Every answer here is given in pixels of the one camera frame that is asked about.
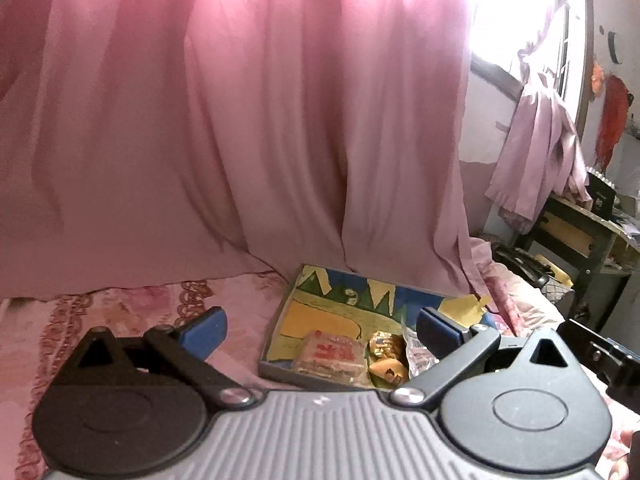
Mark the window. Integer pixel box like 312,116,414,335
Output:
470,0,596,136

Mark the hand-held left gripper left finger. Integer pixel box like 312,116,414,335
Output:
65,306,254,408

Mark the yellow bag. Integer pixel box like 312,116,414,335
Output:
532,255,573,287

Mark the wooden desk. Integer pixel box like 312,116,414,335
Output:
515,195,640,321

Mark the pink floral bedsheet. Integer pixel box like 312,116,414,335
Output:
0,240,640,480

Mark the rice cracker packet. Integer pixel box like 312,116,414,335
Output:
294,330,368,386

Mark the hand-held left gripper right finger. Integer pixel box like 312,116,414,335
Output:
390,307,576,407

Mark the tied pink curtain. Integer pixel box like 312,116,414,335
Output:
485,0,596,235

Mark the black box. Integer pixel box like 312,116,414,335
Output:
585,167,618,218

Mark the red hanging ornament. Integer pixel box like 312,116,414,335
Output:
590,60,632,171

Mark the gold foil snack packet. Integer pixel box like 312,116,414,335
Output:
367,331,410,388

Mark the cartoon print cardboard box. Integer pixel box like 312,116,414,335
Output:
257,263,493,392

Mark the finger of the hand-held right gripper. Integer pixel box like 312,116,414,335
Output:
556,319,640,361

